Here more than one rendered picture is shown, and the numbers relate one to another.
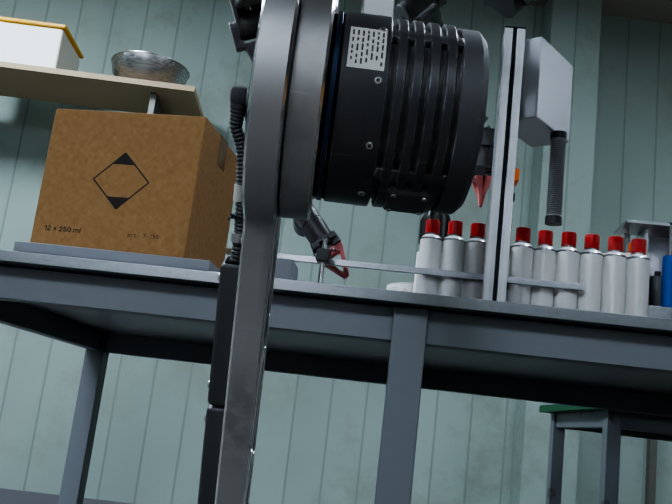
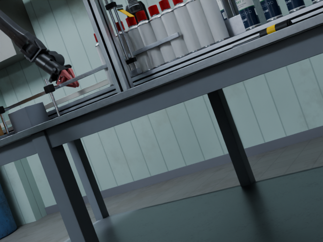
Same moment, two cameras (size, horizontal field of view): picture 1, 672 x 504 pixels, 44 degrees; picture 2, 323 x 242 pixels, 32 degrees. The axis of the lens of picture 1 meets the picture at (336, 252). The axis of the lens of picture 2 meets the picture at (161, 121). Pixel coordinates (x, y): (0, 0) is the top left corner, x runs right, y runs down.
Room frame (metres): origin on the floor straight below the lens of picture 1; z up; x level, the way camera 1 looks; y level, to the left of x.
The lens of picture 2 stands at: (0.08, -1.31, 0.78)
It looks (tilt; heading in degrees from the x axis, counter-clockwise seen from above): 2 degrees down; 28
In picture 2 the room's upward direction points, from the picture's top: 20 degrees counter-clockwise
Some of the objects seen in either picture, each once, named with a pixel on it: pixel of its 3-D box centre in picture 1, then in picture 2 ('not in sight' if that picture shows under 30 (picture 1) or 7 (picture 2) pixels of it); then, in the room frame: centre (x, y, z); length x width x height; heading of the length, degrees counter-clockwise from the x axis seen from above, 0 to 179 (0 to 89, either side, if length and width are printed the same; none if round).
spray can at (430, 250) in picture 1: (429, 263); (107, 58); (1.87, -0.22, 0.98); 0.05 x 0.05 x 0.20
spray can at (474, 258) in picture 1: (474, 267); (127, 49); (1.86, -0.32, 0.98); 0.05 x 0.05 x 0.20
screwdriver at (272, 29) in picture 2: not in sight; (259, 36); (1.62, -0.86, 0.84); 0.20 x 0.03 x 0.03; 77
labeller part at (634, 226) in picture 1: (649, 228); not in sight; (1.92, -0.74, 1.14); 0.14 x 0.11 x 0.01; 85
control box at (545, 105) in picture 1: (535, 94); not in sight; (1.77, -0.41, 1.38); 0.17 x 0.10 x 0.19; 140
